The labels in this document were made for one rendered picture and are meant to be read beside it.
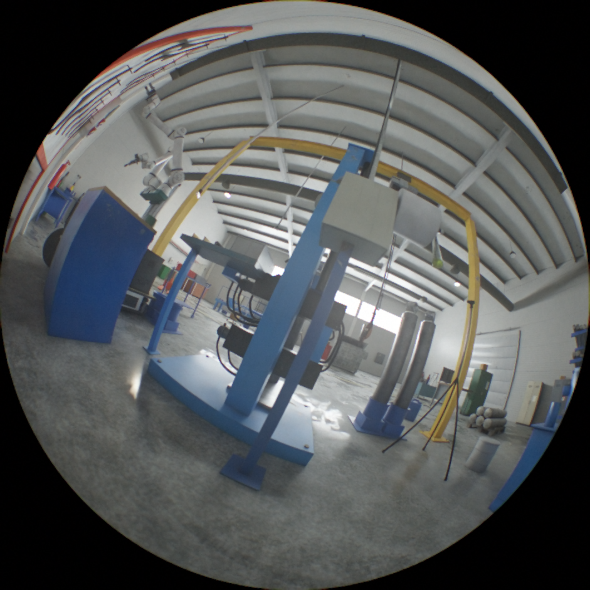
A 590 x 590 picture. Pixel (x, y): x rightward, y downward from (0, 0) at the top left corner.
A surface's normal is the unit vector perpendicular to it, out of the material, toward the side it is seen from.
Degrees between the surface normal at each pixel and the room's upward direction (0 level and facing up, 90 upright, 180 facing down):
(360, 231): 90
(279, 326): 90
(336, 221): 90
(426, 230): 146
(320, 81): 174
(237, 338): 90
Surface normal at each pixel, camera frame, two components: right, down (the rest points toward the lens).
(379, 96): -0.40, 0.91
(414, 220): -0.34, 0.51
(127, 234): 0.91, 0.38
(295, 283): -0.05, -0.24
